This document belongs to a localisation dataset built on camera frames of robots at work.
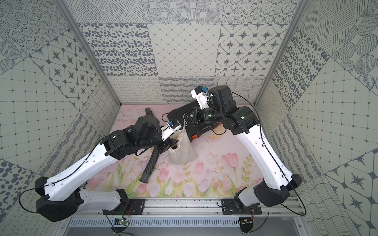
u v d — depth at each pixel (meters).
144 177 0.81
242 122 0.40
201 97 0.54
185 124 0.64
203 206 0.76
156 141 0.54
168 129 0.54
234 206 0.67
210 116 0.50
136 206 0.76
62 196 0.39
